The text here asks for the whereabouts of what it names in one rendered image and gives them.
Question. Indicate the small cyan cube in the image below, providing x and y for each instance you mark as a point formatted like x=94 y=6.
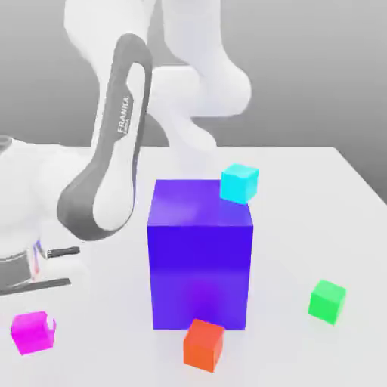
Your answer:
x=239 y=184

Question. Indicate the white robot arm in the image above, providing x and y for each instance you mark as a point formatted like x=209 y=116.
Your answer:
x=121 y=121

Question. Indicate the small magenta cube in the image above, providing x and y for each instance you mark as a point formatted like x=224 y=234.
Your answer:
x=30 y=334

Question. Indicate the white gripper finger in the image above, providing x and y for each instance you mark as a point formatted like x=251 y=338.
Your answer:
x=50 y=324

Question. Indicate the small orange cube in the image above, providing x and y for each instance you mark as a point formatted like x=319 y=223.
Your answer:
x=202 y=346

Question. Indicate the small green cube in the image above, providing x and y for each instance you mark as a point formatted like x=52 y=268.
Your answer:
x=326 y=304

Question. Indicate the large blue box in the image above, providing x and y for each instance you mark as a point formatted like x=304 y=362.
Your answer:
x=199 y=257

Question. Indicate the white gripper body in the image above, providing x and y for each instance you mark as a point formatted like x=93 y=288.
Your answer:
x=45 y=294

